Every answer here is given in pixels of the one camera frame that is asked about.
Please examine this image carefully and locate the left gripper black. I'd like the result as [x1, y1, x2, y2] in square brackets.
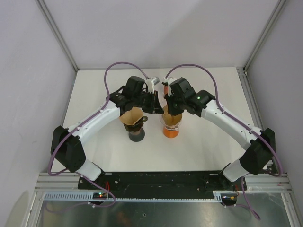
[133, 90, 164, 114]

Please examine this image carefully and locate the brown paper coffee filter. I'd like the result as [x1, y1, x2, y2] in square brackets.
[119, 107, 143, 125]
[161, 105, 182, 126]

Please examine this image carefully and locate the clear plastic dripper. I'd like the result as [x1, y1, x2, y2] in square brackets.
[160, 116, 182, 129]

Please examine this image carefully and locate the olive green plastic dripper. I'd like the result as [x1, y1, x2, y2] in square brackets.
[123, 116, 148, 132]

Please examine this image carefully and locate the glass beaker with orange contents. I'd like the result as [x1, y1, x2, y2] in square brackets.
[162, 126, 179, 139]

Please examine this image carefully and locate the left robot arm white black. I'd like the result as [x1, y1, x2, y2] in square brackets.
[51, 76, 164, 189]

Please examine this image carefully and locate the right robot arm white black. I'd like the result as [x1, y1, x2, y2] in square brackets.
[163, 78, 275, 190]

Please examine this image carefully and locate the grey carafe with red rim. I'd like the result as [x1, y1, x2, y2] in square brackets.
[128, 128, 145, 142]

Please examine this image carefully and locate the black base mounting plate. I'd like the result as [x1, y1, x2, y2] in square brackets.
[78, 171, 247, 196]

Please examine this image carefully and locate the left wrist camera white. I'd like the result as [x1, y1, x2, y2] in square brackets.
[145, 77, 160, 93]

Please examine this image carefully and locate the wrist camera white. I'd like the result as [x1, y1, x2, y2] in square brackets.
[145, 77, 160, 93]
[162, 77, 177, 86]

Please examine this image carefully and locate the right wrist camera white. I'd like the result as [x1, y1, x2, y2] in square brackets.
[162, 77, 177, 86]

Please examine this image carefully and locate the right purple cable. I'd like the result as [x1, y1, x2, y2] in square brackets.
[164, 63, 284, 221]

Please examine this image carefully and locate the purple cable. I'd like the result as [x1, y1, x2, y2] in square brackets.
[164, 63, 284, 221]
[48, 61, 150, 209]

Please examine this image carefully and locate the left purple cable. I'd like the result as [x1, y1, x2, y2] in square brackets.
[48, 61, 150, 209]

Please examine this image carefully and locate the aluminium frame rail right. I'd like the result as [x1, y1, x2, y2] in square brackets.
[236, 67, 287, 177]

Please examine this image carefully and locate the grey slotted cable duct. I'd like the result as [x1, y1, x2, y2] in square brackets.
[43, 191, 237, 202]

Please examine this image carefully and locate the aluminium frame post right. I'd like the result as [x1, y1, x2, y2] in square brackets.
[242, 0, 289, 72]

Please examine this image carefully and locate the aluminium frame post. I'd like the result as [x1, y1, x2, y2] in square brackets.
[35, 0, 79, 72]
[242, 0, 289, 72]

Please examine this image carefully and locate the aluminium frame post left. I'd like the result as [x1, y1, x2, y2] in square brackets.
[35, 0, 79, 72]

